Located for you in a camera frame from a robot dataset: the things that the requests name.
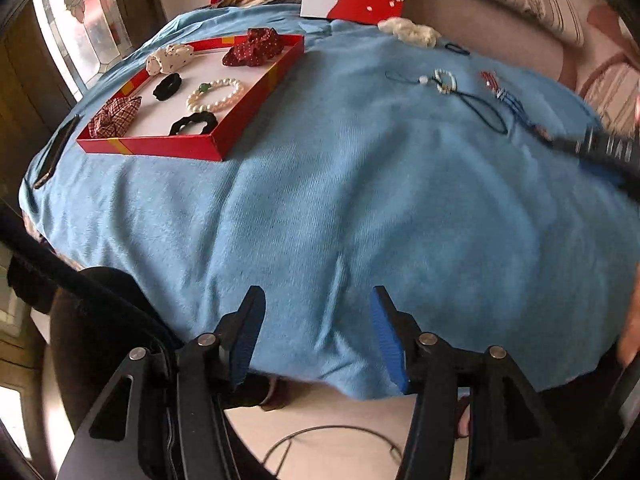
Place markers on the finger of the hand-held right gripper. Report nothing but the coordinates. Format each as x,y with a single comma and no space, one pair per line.
602,152

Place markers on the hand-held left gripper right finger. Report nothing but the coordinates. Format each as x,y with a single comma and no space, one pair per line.
387,342

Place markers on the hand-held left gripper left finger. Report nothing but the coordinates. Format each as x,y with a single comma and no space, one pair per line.
244,342

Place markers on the red cardboard tray box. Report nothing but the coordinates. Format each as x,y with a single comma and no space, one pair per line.
165,149

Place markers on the pink floral cushion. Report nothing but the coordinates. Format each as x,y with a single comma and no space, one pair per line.
612,75

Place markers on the person's foot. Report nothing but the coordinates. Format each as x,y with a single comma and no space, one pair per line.
462,417

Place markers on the dark chair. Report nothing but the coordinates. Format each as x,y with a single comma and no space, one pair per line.
85,320

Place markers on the blue cloth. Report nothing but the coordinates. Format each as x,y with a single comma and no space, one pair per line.
325,185

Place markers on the beige sofa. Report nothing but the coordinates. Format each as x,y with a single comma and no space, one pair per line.
475,17

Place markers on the large black scrunchie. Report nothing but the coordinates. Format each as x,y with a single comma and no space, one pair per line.
179,124

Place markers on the white fluffy scrunchie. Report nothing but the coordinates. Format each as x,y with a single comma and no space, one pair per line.
407,31

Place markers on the red plaid scrunchie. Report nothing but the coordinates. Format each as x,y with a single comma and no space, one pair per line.
112,117

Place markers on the small black scrunchie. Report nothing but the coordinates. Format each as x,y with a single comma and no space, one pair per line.
161,91

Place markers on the dark smartphone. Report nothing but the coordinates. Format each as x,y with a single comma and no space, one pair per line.
57,152

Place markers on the cream dotted scrunchie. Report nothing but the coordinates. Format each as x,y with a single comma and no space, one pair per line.
167,57

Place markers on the dark red dotted scrunchie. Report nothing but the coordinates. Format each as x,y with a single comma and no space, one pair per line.
252,47

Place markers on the frosted glass window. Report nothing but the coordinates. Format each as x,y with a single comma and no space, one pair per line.
82,25

